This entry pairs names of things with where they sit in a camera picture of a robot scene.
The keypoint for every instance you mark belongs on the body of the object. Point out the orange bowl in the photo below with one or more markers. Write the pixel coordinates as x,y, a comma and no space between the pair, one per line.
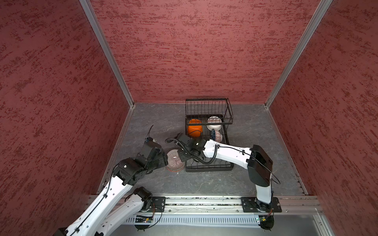
195,128

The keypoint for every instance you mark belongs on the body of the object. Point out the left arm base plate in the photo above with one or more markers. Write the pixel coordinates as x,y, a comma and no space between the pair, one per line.
156,203

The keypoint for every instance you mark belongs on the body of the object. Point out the left aluminium corner profile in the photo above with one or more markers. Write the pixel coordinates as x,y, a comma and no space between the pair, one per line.
90,14

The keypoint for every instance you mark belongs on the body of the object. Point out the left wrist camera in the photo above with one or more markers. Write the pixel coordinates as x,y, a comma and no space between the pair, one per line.
149,140

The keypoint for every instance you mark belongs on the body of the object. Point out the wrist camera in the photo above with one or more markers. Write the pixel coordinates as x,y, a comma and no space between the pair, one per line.
183,138
149,140

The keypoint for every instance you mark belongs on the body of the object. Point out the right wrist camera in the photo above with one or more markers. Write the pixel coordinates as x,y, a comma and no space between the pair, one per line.
183,138

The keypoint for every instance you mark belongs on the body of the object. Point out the perforated cable duct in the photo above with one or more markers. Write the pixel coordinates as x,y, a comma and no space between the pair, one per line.
198,220

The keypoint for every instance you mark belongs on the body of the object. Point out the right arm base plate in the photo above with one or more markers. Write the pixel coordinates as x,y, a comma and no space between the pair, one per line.
253,205

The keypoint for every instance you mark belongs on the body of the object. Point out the white bowl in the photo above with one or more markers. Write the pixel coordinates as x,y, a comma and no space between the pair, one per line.
214,123

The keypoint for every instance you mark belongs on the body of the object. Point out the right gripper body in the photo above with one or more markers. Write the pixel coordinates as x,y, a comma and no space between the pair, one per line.
184,155

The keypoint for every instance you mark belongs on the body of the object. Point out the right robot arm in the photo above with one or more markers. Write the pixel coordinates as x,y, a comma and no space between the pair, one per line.
254,160

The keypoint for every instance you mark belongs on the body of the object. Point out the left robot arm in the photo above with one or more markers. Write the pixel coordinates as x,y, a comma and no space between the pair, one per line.
101,218

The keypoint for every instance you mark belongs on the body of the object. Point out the aluminium corner profile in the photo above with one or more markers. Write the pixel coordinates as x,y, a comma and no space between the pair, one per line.
314,22
90,14

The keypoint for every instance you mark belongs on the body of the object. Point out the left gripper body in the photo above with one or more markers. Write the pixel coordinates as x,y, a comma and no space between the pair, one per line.
160,161

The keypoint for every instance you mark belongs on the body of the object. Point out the right aluminium corner profile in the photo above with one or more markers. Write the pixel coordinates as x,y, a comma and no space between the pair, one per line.
314,22

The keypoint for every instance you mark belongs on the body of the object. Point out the blue patterned bowl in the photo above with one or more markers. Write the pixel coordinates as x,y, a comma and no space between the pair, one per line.
213,135

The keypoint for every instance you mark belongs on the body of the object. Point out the black wire dish rack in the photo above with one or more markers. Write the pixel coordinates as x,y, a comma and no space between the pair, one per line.
202,109

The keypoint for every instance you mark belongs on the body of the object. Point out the aluminium mounting rail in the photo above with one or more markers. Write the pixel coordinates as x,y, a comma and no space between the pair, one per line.
231,204

